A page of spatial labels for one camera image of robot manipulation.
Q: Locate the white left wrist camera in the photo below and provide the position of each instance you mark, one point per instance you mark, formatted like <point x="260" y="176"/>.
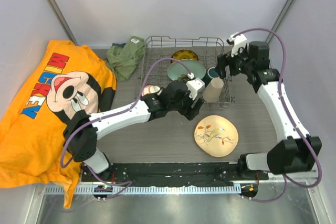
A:
<point x="194" y="85"/>

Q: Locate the white slotted cable duct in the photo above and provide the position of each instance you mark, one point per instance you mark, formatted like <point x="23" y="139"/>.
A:
<point x="190" y="190"/>

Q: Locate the yellow patterned small plate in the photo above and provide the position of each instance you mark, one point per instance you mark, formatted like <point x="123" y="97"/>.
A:
<point x="185" y="54"/>

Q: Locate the orange Mickey t-shirt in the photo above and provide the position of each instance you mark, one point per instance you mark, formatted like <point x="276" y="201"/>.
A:
<point x="69" y="78"/>

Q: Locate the dark green mug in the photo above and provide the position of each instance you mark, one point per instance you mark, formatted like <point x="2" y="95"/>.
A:
<point x="210" y="74"/>

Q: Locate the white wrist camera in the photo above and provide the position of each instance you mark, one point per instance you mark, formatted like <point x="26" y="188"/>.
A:
<point x="194" y="85"/>
<point x="237" y="41"/>

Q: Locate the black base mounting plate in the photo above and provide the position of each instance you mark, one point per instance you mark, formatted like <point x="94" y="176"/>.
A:
<point x="208" y="174"/>

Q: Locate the beige paper cup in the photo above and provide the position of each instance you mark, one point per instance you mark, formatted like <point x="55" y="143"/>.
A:
<point x="213" y="90"/>

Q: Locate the grey wire dish rack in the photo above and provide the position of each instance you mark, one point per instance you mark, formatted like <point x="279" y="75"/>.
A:
<point x="158" y="47"/>

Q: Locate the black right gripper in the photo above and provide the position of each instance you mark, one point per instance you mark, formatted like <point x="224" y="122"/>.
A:
<point x="223" y="59"/>

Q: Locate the right aluminium frame post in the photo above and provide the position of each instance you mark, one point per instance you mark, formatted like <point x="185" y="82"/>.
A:
<point x="286" y="6"/>

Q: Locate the light green flower plate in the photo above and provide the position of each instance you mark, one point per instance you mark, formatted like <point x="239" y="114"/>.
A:
<point x="176" y="70"/>

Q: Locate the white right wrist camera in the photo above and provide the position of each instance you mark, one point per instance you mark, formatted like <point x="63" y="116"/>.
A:
<point x="237" y="41"/>

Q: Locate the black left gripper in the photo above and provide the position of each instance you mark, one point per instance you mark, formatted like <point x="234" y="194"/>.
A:
<point x="189" y="112"/>

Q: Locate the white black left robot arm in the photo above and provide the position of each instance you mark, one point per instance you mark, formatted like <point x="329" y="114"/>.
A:
<point x="84" y="130"/>

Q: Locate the white red patterned bowl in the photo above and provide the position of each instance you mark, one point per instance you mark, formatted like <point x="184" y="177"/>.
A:
<point x="150" y="89"/>

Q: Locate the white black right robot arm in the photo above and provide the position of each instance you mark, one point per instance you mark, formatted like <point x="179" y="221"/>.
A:
<point x="296" y="148"/>

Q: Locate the cream bird painted plate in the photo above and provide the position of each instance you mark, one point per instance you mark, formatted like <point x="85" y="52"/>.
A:
<point x="216" y="136"/>

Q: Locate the green crumpled cloth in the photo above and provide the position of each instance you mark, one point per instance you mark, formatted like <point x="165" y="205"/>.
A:
<point x="123" y="61"/>

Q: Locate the grey aluminium frame post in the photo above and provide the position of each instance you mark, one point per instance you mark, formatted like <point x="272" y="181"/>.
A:
<point x="61" y="19"/>

